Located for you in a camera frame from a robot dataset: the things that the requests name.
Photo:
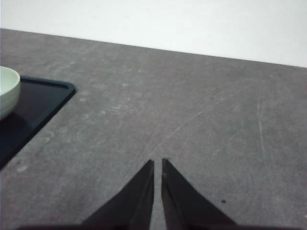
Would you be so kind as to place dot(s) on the green ceramic bowl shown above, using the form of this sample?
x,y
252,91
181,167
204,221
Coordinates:
x,y
9,89

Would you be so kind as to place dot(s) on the dark rectangular tray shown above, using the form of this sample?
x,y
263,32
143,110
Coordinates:
x,y
38,102

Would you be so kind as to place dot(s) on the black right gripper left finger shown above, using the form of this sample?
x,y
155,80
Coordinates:
x,y
131,208

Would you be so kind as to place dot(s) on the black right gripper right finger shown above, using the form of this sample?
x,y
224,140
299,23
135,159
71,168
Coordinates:
x,y
185,208

